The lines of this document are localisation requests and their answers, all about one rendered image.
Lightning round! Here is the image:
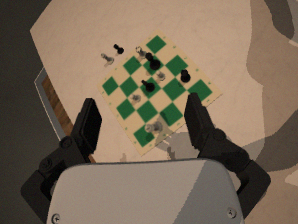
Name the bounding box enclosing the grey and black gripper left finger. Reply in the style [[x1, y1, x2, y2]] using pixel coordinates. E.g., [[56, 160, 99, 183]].
[[20, 98, 102, 224]]

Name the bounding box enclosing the green and cream chessboard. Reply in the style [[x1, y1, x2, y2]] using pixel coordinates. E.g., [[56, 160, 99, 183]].
[[96, 29, 223, 156]]

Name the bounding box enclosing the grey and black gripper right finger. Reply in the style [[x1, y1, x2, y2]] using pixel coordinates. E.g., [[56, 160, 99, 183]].
[[184, 93, 271, 220]]

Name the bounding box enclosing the white pawn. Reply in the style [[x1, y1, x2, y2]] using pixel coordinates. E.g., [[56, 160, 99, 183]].
[[130, 94, 141, 103], [156, 70, 166, 81]]

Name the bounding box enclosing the white chess king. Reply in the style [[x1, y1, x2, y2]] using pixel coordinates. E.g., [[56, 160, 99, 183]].
[[145, 121, 163, 133]]

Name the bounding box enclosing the white rook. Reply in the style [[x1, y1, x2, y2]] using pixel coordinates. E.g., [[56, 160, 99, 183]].
[[135, 46, 147, 59]]

